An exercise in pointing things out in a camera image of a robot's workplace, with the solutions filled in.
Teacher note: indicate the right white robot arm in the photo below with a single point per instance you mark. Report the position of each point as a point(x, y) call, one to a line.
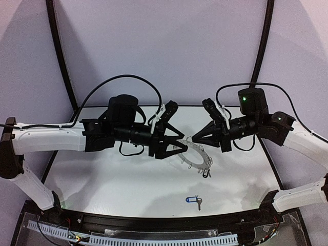
point(281, 129)

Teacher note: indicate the white slotted cable duct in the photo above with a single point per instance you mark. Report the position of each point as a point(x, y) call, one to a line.
point(115, 237)

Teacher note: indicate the right black frame post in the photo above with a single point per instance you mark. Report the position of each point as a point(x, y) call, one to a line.
point(263, 42)

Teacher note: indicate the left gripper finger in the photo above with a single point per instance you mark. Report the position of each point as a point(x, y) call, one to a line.
point(172, 148)
point(177, 135)

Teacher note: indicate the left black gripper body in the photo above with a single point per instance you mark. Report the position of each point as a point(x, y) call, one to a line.
point(156, 139)

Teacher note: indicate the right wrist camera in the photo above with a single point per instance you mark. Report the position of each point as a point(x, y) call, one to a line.
point(220, 115)

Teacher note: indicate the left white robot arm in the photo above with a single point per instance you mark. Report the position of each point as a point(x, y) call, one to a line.
point(123, 121)

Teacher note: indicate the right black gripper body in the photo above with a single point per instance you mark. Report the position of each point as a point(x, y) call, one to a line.
point(224, 132)

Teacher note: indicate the blue tag key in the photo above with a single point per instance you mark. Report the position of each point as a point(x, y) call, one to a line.
point(194, 199)

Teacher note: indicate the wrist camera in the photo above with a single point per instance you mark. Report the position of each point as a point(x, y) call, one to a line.
point(163, 116)
point(220, 115)

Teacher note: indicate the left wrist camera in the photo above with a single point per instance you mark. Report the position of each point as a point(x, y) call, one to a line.
point(163, 116)

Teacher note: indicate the black frame post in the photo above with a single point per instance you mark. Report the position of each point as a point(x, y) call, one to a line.
point(50, 6)
point(263, 42)

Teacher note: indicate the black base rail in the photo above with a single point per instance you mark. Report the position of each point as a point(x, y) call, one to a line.
point(94, 222)

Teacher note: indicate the black tag key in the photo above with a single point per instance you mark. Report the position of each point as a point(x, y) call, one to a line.
point(206, 173)

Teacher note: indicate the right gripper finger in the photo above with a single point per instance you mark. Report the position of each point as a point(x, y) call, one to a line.
point(208, 130)
point(208, 139)

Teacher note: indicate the left black frame post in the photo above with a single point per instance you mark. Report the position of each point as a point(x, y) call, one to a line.
point(50, 6)

